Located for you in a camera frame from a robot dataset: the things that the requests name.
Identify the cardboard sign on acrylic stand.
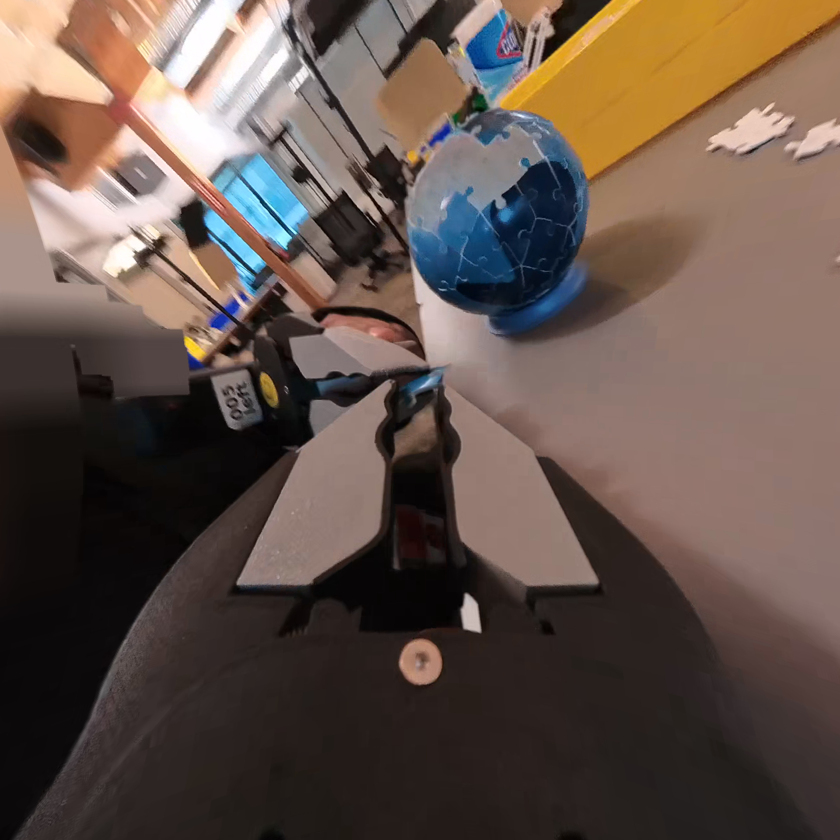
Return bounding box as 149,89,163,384
378,38,475,151

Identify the cleaning wipes canister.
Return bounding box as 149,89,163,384
456,5,527,109

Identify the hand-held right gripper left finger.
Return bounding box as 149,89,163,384
235,379,399,589

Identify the wooden post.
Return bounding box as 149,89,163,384
107,97,324,311

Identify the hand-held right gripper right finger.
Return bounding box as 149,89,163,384
435,386,602,589

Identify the person's black clothing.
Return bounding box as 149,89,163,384
0,315,296,840

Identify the blue puzzle piece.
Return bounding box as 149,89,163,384
314,364,451,411

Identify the yellow plastic bin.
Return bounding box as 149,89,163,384
499,0,840,179

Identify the person's left hand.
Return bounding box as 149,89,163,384
322,314,421,346

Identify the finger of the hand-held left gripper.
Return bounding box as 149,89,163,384
289,327,429,380
307,387,376,438

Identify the blue puzzle ball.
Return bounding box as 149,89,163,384
405,108,589,322

